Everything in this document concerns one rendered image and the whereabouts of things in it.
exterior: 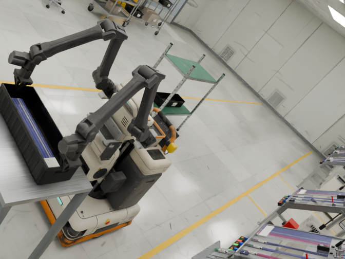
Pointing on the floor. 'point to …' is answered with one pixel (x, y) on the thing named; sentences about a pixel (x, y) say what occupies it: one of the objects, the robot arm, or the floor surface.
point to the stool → (56, 4)
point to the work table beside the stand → (55, 189)
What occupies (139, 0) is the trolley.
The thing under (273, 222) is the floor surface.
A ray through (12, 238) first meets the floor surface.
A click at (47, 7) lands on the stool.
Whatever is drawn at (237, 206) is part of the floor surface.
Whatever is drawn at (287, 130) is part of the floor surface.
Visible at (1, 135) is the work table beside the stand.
